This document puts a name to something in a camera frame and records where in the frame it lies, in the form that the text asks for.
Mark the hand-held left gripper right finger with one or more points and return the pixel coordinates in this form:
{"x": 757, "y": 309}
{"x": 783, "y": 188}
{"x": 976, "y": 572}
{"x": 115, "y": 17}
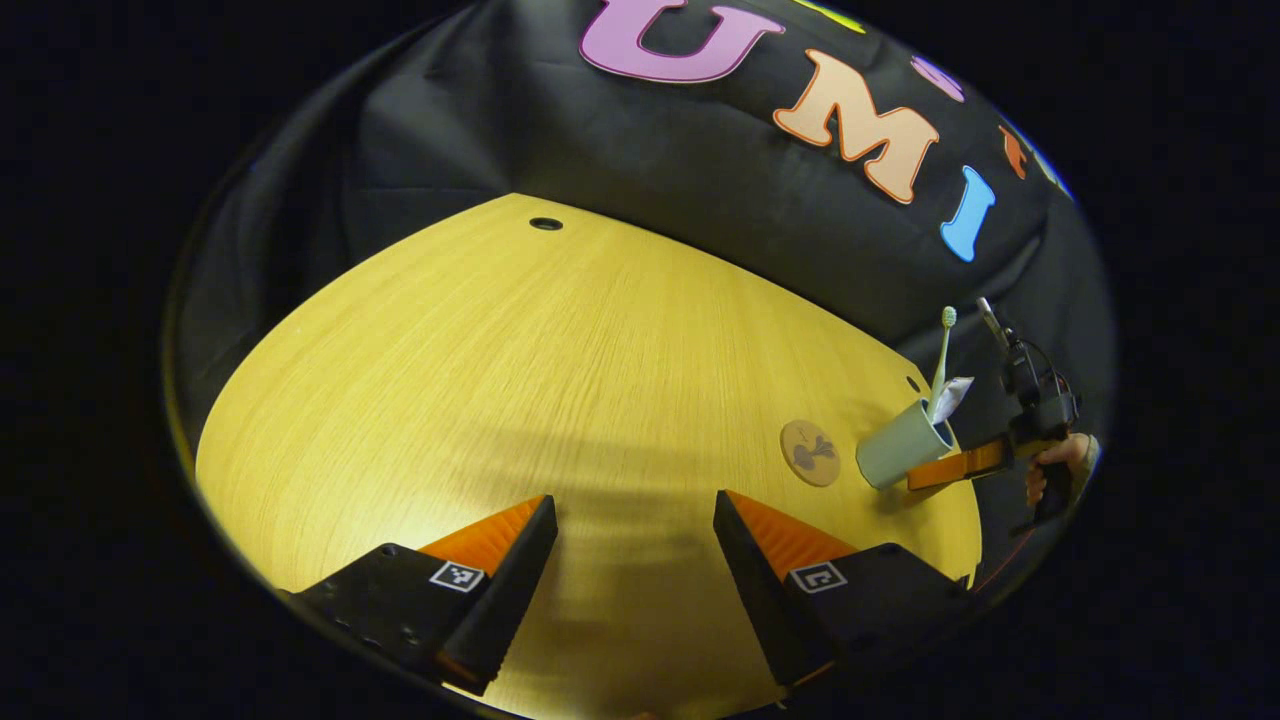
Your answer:
{"x": 755, "y": 590}

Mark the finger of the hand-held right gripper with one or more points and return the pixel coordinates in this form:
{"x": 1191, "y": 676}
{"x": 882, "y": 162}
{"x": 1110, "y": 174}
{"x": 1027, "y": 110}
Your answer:
{"x": 960, "y": 466}

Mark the black backdrop cloth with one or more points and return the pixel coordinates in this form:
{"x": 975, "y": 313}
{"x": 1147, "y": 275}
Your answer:
{"x": 600, "y": 150}

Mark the round brown coaster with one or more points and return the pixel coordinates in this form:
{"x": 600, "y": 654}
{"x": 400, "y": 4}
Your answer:
{"x": 810, "y": 453}

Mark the pale green toothbrush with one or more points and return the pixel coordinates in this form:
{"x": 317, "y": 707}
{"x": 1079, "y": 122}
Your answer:
{"x": 943, "y": 350}

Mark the white toothpaste tube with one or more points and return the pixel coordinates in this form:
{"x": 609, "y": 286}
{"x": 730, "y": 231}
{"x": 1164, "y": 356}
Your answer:
{"x": 950, "y": 397}

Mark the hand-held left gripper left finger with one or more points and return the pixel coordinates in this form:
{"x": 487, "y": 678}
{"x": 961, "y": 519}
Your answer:
{"x": 505, "y": 590}

